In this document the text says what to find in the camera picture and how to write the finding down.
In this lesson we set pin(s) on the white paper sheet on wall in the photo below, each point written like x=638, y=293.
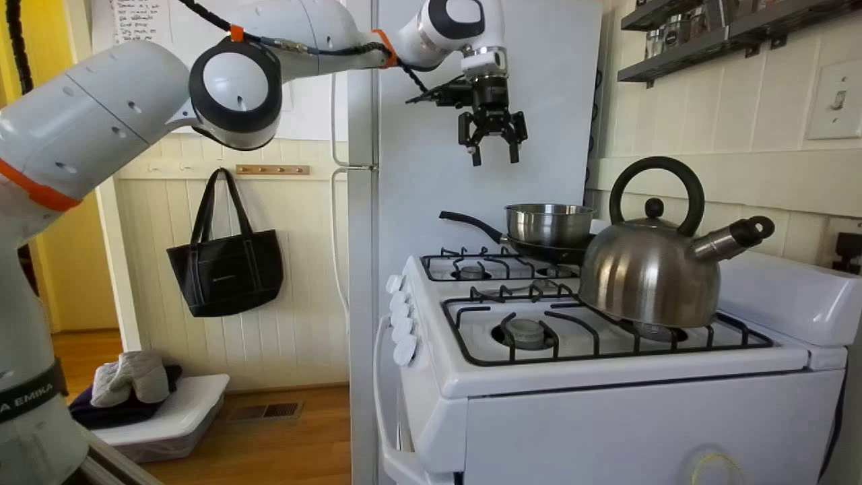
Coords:
x=313, y=107

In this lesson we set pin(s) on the black tote bag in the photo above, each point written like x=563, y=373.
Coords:
x=231, y=272

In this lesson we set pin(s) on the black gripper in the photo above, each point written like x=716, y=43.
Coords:
x=480, y=89

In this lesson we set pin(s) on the black frying pan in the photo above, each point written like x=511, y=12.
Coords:
x=530, y=252

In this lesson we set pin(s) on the white refrigerator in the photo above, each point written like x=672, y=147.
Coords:
x=413, y=167

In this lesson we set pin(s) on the white light switch plate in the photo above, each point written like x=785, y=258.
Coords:
x=836, y=109

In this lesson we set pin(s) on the wooden coat hook rail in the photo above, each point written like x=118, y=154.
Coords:
x=273, y=167

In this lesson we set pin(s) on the stainless steel kettle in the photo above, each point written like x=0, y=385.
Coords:
x=652, y=272

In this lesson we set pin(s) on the silver metal bowl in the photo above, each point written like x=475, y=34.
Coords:
x=546, y=224

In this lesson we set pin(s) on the wall spice shelf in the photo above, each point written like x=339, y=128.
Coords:
x=696, y=30

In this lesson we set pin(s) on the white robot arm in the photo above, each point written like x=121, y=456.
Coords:
x=63, y=138

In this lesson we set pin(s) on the white gas stove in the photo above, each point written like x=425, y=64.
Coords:
x=491, y=369

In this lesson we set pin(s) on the grey slippers on tray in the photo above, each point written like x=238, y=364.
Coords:
x=124, y=392

